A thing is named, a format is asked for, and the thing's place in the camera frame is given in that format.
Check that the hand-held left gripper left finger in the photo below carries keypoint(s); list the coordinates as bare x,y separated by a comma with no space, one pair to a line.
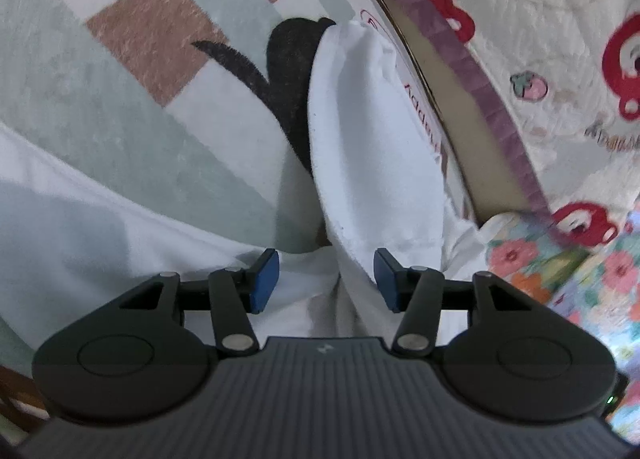
264,284

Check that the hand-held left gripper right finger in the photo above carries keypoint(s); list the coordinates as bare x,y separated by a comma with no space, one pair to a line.
387,284

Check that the white garment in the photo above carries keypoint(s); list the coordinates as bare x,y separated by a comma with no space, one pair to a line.
370,139

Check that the beige bed base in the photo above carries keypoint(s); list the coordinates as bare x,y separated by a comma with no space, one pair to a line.
465,129

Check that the floral print blanket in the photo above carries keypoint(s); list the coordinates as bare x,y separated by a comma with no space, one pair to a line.
590,289

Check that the checkered round rug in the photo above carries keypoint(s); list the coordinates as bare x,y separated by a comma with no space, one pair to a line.
125,89

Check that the white red bear print quilt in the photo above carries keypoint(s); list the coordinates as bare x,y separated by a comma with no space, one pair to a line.
560,14

